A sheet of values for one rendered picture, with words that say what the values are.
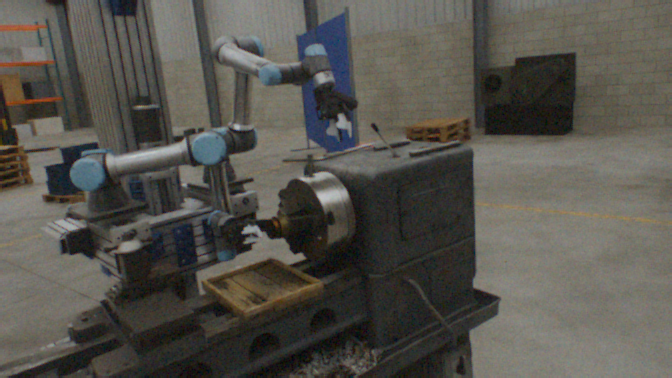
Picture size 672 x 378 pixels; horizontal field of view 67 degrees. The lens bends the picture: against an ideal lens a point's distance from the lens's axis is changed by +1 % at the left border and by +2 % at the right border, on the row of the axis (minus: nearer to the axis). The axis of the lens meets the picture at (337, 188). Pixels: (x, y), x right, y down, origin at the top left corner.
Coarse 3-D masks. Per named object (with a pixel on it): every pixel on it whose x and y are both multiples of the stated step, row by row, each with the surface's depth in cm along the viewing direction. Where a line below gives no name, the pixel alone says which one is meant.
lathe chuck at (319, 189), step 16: (304, 176) 185; (320, 176) 184; (304, 192) 181; (320, 192) 176; (336, 192) 179; (320, 208) 175; (336, 208) 176; (336, 224) 176; (320, 240) 179; (336, 240) 178; (304, 256) 191; (320, 256) 182
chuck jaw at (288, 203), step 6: (288, 186) 190; (282, 192) 187; (288, 192) 188; (282, 198) 187; (288, 198) 186; (294, 198) 187; (282, 204) 184; (288, 204) 185; (294, 204) 186; (282, 210) 182; (288, 210) 183; (294, 210) 184; (300, 210) 186
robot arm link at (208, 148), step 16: (176, 144) 184; (192, 144) 181; (208, 144) 182; (224, 144) 186; (80, 160) 175; (96, 160) 178; (112, 160) 179; (128, 160) 180; (144, 160) 181; (160, 160) 182; (176, 160) 183; (192, 160) 183; (208, 160) 183; (80, 176) 176; (96, 176) 176; (112, 176) 179; (128, 176) 183
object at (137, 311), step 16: (112, 304) 157; (128, 304) 154; (144, 304) 153; (176, 304) 150; (128, 320) 143; (144, 320) 142; (160, 320) 141; (176, 320) 142; (192, 320) 144; (144, 336) 137; (160, 336) 140
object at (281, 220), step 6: (276, 216) 178; (282, 216) 179; (288, 216) 181; (270, 222) 176; (276, 222) 176; (282, 222) 177; (288, 222) 178; (270, 228) 182; (276, 228) 175; (282, 228) 176; (288, 228) 178; (270, 234) 180; (276, 234) 176; (282, 234) 177; (288, 234) 179
